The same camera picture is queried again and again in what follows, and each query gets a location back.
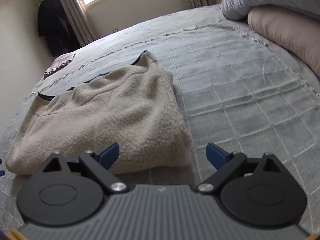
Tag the cream fleece zip jacket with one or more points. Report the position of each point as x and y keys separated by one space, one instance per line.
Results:
x=133 y=106

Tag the dark hanging coat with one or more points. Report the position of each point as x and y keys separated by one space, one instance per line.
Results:
x=54 y=26

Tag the beige pillow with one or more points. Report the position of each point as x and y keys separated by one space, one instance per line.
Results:
x=293 y=31

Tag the grey quilted bedspread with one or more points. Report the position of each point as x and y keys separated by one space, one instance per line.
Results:
x=233 y=87

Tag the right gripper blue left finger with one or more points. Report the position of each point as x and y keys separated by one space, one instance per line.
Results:
x=109 y=156

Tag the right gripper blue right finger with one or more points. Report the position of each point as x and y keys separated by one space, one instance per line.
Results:
x=217 y=156

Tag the left grey curtain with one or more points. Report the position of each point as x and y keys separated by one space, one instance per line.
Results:
x=80 y=21

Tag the small folded patterned cloth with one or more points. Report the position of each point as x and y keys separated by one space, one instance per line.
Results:
x=59 y=63

